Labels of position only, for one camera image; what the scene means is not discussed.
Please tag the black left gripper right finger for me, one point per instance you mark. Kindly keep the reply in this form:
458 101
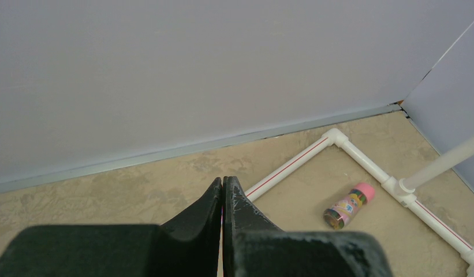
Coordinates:
254 246

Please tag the pink capped candy bottle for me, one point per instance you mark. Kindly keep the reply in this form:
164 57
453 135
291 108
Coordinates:
343 211

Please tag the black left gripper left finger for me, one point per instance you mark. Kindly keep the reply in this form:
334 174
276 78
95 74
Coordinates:
186 245

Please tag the white PVC pipe frame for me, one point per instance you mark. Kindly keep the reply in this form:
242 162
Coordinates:
401 190

